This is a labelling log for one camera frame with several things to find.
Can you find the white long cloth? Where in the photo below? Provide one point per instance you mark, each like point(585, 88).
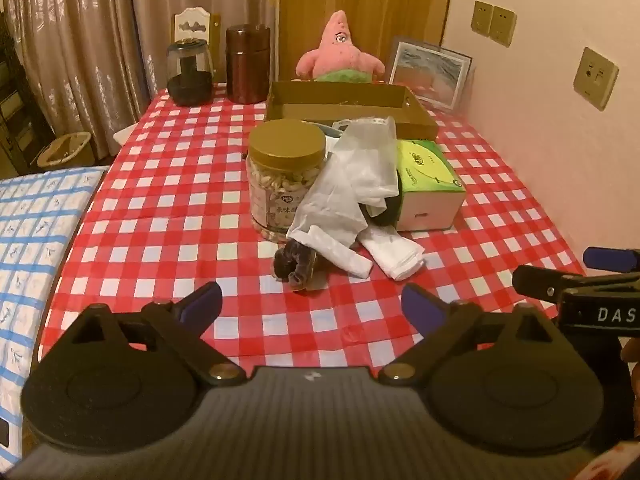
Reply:
point(325, 210)

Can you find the green tissue box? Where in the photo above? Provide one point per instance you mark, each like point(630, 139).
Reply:
point(430, 175)

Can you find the brown scrunchie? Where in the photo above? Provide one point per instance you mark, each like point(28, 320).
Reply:
point(295, 265)

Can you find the blue face mask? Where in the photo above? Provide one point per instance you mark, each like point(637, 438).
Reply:
point(334, 132)

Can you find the beige curtain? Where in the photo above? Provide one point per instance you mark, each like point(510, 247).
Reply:
point(75, 35)

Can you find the beige wall socket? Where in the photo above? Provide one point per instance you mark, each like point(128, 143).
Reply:
point(595, 79)
point(504, 26)
point(482, 17)

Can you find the blue checked bed sheet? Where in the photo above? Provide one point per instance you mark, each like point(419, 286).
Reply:
point(30, 260)

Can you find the wicker basket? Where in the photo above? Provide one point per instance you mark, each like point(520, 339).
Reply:
point(65, 150)

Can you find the dark wooden shelf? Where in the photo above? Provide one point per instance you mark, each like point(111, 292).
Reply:
point(20, 110)

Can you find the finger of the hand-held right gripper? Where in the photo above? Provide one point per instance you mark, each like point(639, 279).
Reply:
point(605, 258)
point(540, 282)

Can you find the red checked tablecloth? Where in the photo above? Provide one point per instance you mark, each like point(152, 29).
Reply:
point(175, 185)

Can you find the person's right hand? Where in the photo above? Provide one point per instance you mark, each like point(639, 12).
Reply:
point(632, 360)

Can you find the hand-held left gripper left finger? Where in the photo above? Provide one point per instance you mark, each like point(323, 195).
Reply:
point(201, 301)

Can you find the cardboard box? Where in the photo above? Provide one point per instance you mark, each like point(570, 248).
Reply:
point(350, 110)

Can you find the clear picture frame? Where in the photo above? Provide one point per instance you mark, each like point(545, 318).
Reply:
point(430, 75)

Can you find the plastic nut jar gold lid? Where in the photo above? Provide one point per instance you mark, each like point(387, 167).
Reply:
point(285, 180)

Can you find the brown metal canister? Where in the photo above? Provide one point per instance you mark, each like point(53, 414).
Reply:
point(247, 65)

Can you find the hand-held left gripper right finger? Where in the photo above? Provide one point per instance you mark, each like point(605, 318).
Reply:
point(422, 306)

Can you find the black round pad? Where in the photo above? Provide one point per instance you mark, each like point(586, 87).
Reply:
point(387, 210)

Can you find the pink starfish plush toy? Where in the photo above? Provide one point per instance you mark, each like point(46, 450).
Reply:
point(337, 55)

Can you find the glass jar with dark contents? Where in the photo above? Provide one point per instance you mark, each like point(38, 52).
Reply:
point(190, 85)

